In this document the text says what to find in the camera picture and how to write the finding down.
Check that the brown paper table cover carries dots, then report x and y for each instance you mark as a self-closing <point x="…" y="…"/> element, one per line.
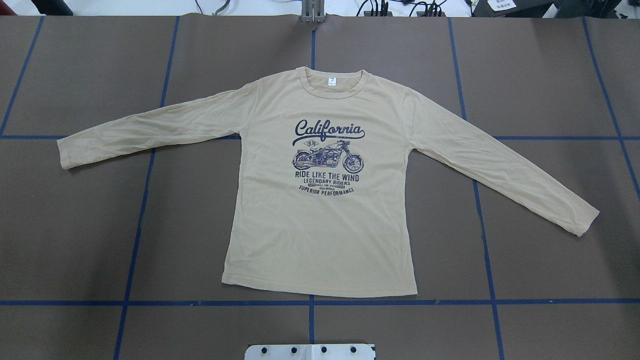
<point x="122" y="259"/>

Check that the beige long-sleeve printed shirt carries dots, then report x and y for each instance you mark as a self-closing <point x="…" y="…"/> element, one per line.
<point x="320" y="206"/>

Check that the grey aluminium frame post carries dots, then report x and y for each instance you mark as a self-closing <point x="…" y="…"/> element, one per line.
<point x="313" y="11"/>

